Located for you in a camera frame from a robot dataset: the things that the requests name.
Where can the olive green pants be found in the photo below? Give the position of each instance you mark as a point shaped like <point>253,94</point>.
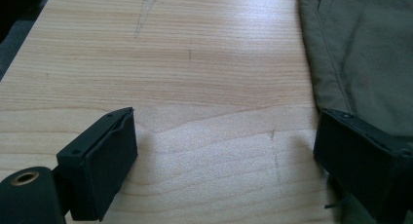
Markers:
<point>367,55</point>

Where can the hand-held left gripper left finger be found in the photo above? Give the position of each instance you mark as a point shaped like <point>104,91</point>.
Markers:
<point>104,165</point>

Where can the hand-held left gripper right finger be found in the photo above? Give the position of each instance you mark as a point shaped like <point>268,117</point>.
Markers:
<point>360,159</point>

